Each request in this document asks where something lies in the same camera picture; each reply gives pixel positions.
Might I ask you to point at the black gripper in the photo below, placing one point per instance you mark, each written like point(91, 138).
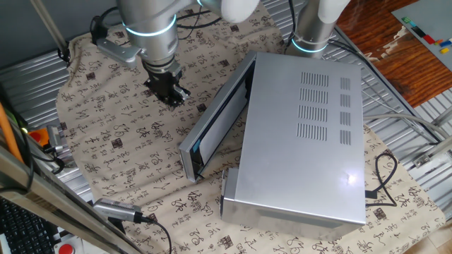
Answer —
point(160, 79)

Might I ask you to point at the silver microwave door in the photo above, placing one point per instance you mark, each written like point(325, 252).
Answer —
point(217, 106)

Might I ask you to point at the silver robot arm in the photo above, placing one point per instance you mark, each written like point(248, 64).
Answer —
point(152, 17)

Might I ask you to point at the silver microwave body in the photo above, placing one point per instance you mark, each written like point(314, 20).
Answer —
point(300, 169)

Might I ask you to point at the beige calligraphy tablecloth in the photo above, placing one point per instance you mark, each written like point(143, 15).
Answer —
point(123, 141)

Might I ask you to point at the grey metal clamp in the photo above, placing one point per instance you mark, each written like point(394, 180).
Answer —
point(53, 135)

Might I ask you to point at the grey metal pole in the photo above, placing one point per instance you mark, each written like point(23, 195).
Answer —
point(49, 28)

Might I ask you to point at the orange rod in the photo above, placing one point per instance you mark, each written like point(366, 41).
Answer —
point(8, 134)

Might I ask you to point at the grey box red mushroom button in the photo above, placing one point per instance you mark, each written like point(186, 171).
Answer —
point(66, 249)

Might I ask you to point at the black keyboard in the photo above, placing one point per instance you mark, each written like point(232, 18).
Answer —
point(21, 233)

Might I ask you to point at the black block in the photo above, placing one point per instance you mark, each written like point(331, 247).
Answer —
point(418, 31)

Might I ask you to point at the red block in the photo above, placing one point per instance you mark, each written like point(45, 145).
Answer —
point(429, 39)

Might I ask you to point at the grey board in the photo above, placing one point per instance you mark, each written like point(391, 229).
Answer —
point(431, 17)

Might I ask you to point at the yellow block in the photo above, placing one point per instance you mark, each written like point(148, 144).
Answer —
point(444, 50)

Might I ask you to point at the blue block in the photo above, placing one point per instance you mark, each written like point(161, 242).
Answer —
point(445, 43)

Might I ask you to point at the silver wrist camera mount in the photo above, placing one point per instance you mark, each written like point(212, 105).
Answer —
point(116, 52)

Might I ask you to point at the grey ribbed camera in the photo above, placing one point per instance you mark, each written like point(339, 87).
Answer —
point(116, 209)

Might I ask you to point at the aluminium frame bar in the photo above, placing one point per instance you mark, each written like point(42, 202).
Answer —
point(53, 197)

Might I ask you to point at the aluminium corner bracket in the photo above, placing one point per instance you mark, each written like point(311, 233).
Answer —
point(423, 160)

